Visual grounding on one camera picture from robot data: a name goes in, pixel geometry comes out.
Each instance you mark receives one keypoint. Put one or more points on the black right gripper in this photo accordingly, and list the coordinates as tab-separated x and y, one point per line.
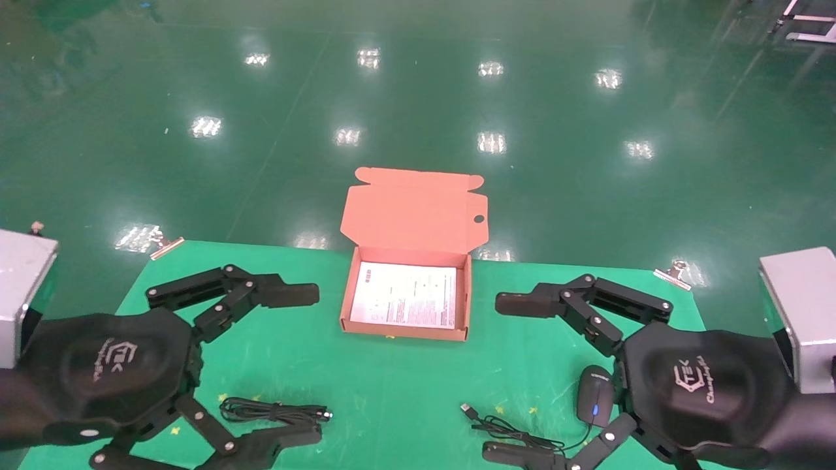
705	385

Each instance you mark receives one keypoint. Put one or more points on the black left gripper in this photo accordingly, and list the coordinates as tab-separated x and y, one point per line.
98	372

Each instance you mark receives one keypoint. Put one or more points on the orange cardboard box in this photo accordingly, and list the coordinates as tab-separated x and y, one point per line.
411	215

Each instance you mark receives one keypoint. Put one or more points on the metal binder clip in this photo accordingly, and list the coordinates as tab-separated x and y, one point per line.
167	247
673	277

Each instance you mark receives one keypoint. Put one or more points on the green table mat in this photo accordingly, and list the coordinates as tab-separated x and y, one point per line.
392	378

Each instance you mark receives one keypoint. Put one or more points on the white printed paper leaflet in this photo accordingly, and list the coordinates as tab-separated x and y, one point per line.
405	294

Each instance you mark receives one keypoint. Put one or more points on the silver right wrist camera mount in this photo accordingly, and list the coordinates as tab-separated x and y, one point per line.
803	313

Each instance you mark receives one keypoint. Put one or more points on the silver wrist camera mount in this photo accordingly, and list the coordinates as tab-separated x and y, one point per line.
19	281
803	313

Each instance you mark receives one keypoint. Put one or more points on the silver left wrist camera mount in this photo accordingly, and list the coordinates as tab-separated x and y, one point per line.
19	281

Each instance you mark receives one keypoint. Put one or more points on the white metal frame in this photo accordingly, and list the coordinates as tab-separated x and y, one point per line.
813	37

